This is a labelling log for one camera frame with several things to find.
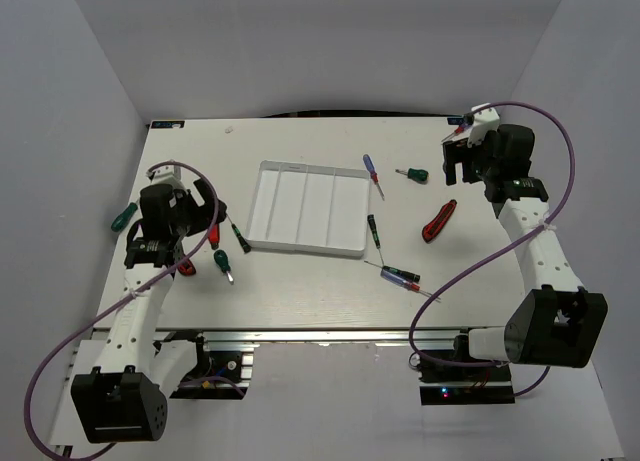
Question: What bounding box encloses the stubby green screwdriver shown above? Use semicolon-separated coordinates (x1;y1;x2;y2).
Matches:
395;168;429;184
213;249;234;285

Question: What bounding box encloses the black green precision screwdriver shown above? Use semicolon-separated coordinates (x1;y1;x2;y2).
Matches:
366;261;421;283
227;216;252;254
367;214;384;263

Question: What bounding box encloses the red utility knife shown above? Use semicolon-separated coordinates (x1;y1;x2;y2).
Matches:
208;223;220;249
421;199;457;243
177;258;197;277

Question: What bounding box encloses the long green screwdriver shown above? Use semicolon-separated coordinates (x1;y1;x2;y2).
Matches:
110;202;138;233

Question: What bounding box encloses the blue screwdriver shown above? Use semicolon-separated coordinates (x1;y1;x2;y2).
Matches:
363;154;385;200
380;270;431;297

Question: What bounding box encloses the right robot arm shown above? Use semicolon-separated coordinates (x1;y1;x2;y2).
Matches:
443;124;608;380

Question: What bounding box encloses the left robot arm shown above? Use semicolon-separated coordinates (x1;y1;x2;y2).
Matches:
70;177;226;444

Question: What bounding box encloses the blue screwdriver back corner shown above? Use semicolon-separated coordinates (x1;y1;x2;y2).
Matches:
441;122;471;144

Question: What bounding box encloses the white compartment tray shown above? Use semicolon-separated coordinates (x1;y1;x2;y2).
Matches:
245;160;370;258

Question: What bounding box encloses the black green precision screwdriver front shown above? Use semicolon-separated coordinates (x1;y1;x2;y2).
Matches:
366;261;421;283

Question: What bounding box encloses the blue screwdriver front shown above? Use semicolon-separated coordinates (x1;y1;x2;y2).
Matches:
380;270;431;297

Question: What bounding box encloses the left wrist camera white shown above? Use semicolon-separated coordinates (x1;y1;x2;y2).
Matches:
146;164;184;189

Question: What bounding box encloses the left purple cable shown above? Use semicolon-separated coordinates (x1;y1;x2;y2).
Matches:
23;160;221;460

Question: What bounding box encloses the purple cable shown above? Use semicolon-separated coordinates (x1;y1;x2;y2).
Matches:
409;101;576;400
23;160;221;460

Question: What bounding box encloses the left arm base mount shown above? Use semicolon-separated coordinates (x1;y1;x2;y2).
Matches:
153;331;255;400

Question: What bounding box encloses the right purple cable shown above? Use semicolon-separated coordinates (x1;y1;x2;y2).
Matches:
409;101;576;400

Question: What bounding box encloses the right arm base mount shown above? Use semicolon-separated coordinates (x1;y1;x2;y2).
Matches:
408;354;515;406

